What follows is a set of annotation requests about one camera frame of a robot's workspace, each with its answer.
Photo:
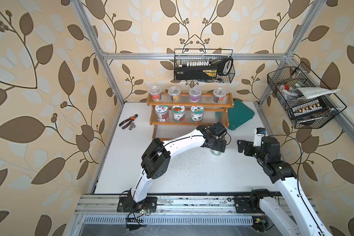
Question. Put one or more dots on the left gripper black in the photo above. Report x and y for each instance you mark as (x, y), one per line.
(224, 146)

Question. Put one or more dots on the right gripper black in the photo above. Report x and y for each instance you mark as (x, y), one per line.
(250, 145)

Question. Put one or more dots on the grass label seed jar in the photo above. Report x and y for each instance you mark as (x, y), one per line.
(216, 153)

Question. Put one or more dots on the carrot label seed jar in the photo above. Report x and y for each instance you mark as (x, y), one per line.
(196, 114)

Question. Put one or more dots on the clear seed jar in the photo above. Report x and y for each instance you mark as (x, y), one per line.
(218, 95)
(174, 93)
(195, 94)
(155, 93)

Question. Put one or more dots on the tomato label seed jar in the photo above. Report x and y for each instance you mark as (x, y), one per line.
(178, 112)

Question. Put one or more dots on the wooden two-tier shelf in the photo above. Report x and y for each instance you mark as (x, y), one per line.
(213, 112)

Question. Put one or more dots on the flower label seed jar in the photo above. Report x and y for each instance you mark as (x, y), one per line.
(161, 112)

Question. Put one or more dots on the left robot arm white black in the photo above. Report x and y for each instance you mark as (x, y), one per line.
(156, 158)

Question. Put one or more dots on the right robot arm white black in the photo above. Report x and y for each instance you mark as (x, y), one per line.
(305, 221)

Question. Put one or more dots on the green plastic tool case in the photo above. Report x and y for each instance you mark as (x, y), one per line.
(239, 115)

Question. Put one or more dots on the black yellow tool in basket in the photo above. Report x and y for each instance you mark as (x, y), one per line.
(208, 71)

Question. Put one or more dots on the paint tube set box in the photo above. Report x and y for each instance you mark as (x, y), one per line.
(309, 108)

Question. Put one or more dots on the white paper in basket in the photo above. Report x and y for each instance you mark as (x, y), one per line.
(313, 92)

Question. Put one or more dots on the orange black pliers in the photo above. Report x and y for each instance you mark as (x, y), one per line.
(127, 122)

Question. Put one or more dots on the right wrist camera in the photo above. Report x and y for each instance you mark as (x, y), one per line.
(259, 133)

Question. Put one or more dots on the back black wire basket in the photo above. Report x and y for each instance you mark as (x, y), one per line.
(186, 54)

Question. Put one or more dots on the black wire basket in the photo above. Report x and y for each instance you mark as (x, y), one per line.
(186, 54)
(284, 80)

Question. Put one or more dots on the right black wire basket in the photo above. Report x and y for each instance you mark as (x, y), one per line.
(284, 80)

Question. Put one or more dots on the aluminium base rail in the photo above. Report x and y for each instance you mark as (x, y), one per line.
(232, 204)

